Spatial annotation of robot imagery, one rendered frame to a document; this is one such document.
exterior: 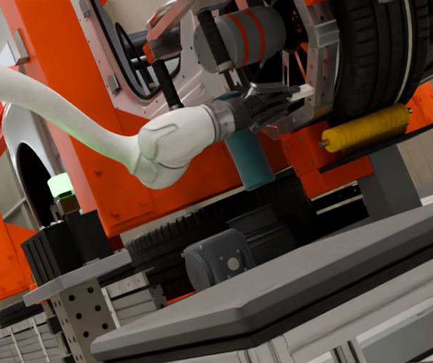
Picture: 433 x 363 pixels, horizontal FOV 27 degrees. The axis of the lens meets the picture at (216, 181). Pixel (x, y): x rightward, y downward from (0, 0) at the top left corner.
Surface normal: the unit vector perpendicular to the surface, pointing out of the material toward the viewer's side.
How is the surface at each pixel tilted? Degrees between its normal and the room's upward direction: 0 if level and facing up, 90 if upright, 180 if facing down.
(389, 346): 90
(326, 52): 90
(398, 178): 90
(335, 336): 90
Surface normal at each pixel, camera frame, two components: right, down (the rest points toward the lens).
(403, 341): 0.38, -0.22
